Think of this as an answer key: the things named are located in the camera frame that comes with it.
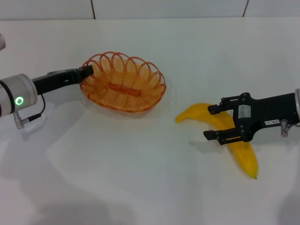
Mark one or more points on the orange woven plastic basket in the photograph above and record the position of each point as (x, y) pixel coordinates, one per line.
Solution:
(122, 93)

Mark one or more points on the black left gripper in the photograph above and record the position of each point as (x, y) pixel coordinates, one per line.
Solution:
(54, 80)

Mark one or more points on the yellow banana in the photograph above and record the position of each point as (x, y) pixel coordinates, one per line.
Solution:
(243, 152)

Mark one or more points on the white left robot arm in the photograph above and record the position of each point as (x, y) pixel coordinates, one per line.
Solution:
(16, 93)

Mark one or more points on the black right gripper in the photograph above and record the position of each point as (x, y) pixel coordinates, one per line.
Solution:
(269, 110)

